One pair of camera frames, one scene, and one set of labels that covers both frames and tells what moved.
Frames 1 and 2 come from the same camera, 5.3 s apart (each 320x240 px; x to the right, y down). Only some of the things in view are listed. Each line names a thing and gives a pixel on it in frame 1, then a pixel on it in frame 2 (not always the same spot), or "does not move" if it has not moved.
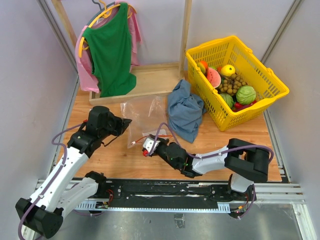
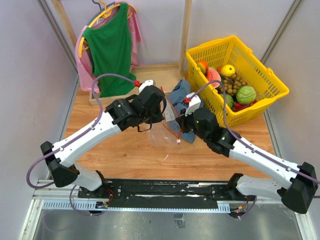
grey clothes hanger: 101,10 does not move
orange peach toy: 203,66 does not move
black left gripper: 121,124 -> 158,118
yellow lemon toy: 227,70 does not move
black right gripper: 163,141 -> 182,120
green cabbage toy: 245,94 does not move
